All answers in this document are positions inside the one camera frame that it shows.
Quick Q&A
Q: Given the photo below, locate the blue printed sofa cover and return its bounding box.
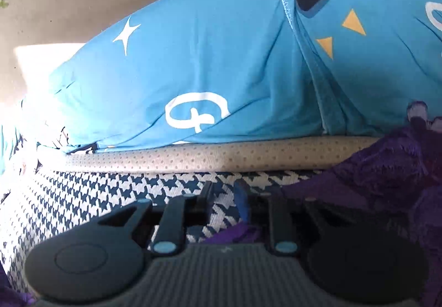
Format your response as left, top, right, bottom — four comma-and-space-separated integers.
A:
0, 0, 442, 174

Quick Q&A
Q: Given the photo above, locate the purple patterned garment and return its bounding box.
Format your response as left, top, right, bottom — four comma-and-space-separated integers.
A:
0, 101, 442, 307

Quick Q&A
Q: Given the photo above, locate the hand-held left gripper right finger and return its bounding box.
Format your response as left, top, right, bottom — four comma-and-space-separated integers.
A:
234, 179, 333, 257

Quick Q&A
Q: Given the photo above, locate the houndstooth sofa seat cover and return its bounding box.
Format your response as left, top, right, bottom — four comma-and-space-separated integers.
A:
0, 136, 380, 294

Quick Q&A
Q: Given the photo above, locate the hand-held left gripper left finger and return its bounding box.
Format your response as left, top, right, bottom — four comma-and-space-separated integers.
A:
98, 181, 215, 257

